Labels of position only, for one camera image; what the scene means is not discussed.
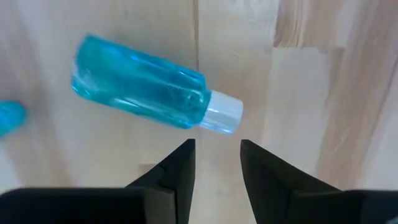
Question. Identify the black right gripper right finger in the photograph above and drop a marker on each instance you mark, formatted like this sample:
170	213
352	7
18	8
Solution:
295	202

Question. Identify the blue mouthwash bottle white cap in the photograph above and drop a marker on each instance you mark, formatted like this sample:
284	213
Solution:
140	84

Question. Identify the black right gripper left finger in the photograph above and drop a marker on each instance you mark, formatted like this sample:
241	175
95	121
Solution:
93	205

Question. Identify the small blue plastic object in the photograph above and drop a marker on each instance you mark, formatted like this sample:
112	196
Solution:
11	116

